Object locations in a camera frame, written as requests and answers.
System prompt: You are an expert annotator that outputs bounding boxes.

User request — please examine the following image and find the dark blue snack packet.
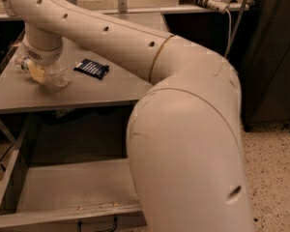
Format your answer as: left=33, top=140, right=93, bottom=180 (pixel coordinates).
left=73, top=59, right=109, bottom=80

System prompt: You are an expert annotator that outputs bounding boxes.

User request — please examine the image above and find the black drawer handle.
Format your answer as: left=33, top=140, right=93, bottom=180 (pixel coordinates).
left=76, top=217, right=118, bottom=232

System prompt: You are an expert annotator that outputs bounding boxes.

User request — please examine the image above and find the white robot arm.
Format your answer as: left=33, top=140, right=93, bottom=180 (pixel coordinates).
left=8, top=0, right=254, bottom=232

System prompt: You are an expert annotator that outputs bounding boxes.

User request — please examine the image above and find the white cable on floor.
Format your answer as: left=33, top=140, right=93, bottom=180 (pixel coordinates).
left=223, top=8, right=233, bottom=60

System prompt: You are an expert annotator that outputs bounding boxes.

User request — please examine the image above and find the grey open top drawer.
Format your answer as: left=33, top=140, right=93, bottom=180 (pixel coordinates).
left=0, top=105, right=146, bottom=232

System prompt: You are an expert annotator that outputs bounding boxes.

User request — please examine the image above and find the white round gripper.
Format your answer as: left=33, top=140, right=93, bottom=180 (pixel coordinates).
left=22, top=38, right=63, bottom=84

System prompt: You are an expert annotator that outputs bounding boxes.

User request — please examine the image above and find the clear plastic water bottle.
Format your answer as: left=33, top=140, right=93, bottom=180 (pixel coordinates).
left=14, top=55, right=70, bottom=88

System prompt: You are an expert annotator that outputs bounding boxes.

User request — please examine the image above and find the grey back shelf rail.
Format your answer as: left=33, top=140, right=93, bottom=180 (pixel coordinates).
left=0, top=0, right=255, bottom=20

